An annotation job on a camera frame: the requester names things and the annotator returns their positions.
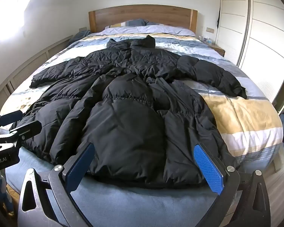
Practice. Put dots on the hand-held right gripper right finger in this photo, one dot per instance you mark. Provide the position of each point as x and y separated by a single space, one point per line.
207 165

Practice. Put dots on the white wardrobe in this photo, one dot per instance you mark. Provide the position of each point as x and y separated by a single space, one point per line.
262 28

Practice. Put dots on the dark blue clothes heap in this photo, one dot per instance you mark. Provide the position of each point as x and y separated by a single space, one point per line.
79 36

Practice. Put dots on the wall socket plate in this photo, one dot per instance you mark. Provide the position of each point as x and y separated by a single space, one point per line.
210 30
82 29

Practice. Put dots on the wooden headboard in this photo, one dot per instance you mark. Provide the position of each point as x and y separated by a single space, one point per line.
144 14

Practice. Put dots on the small items on nightstand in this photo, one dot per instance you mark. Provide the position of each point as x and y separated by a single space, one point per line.
207 40

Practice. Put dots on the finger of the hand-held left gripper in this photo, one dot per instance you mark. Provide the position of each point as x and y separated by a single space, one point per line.
26 130
10 118

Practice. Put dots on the striped blue pillow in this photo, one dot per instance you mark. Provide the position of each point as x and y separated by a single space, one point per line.
135 23

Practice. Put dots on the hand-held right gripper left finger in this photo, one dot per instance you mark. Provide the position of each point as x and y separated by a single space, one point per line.
81 163

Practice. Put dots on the low beige wall cabinet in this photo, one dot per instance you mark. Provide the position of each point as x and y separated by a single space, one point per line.
21 71

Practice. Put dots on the black puffer jacket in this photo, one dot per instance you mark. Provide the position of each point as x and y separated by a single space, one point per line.
132 113

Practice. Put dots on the person's left hand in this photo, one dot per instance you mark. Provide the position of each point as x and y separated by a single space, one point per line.
3 194

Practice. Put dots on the bright window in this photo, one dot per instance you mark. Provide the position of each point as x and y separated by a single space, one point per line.
7 11

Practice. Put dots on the wooden nightstand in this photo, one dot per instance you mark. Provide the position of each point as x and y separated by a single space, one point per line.
217 48

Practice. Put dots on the striped duvet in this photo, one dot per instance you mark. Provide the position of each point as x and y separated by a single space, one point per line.
239 115

